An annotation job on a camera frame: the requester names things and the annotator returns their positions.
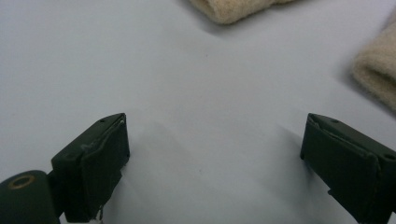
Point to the tan bread-like object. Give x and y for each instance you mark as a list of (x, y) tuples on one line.
[(236, 9)]

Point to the beige knit glove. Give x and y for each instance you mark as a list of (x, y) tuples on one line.
[(378, 68)]

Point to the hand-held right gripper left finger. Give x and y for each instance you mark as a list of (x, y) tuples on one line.
[(93, 168)]

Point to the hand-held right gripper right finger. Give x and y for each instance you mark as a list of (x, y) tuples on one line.
[(345, 168)]

